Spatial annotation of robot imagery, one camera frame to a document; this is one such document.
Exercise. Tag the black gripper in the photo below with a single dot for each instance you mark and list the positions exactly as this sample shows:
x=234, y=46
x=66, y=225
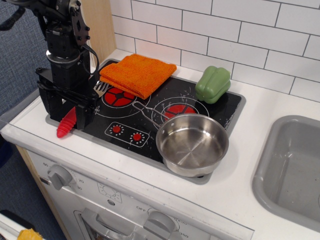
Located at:
x=70, y=82

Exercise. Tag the green toy bell pepper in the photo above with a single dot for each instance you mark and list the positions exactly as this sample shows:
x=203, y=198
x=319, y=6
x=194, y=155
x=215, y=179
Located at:
x=214, y=82

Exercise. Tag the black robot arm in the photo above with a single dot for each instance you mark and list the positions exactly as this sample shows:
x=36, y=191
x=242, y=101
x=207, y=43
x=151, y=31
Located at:
x=66, y=35

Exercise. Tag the orange folded cloth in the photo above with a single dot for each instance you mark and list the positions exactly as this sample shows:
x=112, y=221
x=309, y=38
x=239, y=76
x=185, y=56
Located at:
x=137, y=75

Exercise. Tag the stainless steel pot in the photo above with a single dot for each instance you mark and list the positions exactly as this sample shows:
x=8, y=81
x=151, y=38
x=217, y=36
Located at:
x=191, y=144

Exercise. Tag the black toy stovetop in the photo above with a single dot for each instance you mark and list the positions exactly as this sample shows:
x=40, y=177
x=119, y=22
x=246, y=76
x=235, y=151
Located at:
x=128, y=124

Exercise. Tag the grey left oven knob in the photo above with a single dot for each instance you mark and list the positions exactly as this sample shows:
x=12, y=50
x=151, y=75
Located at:
x=59, y=176

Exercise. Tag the grey oven knob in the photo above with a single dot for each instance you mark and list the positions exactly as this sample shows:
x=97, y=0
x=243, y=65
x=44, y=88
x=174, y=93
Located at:
x=59, y=176
x=159, y=224

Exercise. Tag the light wooden side panel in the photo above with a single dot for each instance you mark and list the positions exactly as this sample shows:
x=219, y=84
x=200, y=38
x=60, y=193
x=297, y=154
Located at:
x=97, y=16

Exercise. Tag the white toy oven front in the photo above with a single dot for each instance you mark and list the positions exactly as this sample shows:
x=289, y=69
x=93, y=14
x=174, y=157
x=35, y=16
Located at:
x=90, y=210

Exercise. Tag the yellow object at corner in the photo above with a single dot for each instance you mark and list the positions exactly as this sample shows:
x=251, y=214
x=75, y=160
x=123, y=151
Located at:
x=29, y=234

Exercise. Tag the grey right oven knob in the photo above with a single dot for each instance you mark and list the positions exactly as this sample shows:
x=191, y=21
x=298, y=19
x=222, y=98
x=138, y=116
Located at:
x=159, y=224

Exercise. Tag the grey toy sink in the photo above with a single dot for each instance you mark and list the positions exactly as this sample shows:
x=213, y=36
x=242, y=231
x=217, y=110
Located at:
x=287, y=179

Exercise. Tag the red handled metal fork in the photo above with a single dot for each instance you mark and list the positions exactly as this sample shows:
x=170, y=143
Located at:
x=69, y=120

